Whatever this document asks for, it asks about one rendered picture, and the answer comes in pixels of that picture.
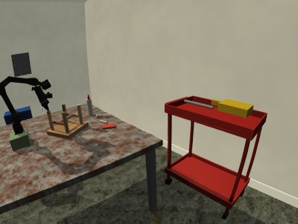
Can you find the red flat block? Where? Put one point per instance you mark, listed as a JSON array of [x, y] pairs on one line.
[[108, 126]]

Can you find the beige cylinder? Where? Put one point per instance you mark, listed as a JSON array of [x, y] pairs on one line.
[[90, 107]]

